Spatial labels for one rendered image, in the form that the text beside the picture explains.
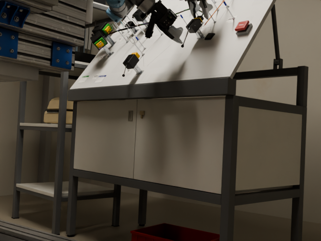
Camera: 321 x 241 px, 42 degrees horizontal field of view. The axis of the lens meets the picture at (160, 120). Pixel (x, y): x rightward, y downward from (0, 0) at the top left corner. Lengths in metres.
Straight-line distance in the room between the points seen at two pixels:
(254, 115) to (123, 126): 0.71
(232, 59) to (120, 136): 0.76
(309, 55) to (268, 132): 1.79
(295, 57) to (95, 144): 1.96
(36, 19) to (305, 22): 2.64
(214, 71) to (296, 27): 2.03
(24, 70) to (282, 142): 1.16
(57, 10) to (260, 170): 1.05
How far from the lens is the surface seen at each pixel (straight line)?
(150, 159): 2.02
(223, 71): 1.74
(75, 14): 1.57
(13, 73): 1.55
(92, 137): 2.40
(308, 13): 3.72
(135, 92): 2.06
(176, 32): 1.94
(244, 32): 1.86
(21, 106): 3.09
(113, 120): 2.25
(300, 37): 3.69
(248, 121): 1.79
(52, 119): 2.76
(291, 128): 2.08
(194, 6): 2.06
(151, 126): 2.01
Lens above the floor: 0.63
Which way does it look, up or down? 2 degrees up
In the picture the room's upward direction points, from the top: 3 degrees clockwise
